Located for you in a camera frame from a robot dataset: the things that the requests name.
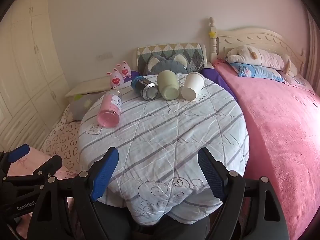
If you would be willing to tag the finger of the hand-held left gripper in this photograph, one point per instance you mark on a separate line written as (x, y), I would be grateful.
(47, 166)
(17, 153)

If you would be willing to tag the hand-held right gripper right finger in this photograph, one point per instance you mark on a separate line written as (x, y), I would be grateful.
(210, 175)

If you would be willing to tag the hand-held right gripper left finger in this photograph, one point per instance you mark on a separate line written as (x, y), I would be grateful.
(105, 175)

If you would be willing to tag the white cup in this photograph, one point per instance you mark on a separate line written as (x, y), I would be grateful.
(191, 86)

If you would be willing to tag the pale green cup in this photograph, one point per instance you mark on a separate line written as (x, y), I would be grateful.
(167, 85)

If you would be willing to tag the pink printed cloth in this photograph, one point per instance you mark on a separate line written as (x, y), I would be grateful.
(37, 160)

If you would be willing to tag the heart print bed sheet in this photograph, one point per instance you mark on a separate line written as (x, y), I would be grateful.
(65, 140)

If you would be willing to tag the striped white quilt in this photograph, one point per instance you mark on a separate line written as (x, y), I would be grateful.
(160, 135)

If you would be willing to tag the pink plastic bottle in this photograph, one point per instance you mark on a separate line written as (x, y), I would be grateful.
(110, 110)

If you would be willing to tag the grey sun print pillow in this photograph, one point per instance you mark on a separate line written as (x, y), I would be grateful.
(80, 107)

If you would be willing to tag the pink fleece blanket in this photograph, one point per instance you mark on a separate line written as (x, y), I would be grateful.
(275, 120)

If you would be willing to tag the cream wardrobe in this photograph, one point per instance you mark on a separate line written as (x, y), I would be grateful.
(25, 67)

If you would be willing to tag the cream bedside cabinet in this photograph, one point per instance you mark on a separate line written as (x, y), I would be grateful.
(90, 85)

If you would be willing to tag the pink bunny toy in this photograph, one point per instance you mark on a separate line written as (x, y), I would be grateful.
(115, 79)
(125, 70)

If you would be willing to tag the blue drink can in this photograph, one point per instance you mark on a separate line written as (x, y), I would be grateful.
(142, 86)

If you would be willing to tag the purple bed sheet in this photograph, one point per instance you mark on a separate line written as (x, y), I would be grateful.
(212, 77)

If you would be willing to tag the blue cartoon pillow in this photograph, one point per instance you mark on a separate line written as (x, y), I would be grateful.
(252, 71)

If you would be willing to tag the grey plush cushion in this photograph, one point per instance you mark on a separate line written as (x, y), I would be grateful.
(165, 65)

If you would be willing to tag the cream plush dog toy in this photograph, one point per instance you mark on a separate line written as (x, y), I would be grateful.
(262, 57)

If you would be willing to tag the diamond patterned quilted pillow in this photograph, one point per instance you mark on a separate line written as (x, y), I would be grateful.
(175, 48)

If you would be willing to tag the yellow star sticker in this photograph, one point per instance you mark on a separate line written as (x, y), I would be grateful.
(213, 34)

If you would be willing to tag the cream wooden bed headboard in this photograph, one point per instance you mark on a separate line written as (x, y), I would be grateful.
(250, 36)

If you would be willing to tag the pale curtain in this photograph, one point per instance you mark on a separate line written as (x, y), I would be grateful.
(313, 55)

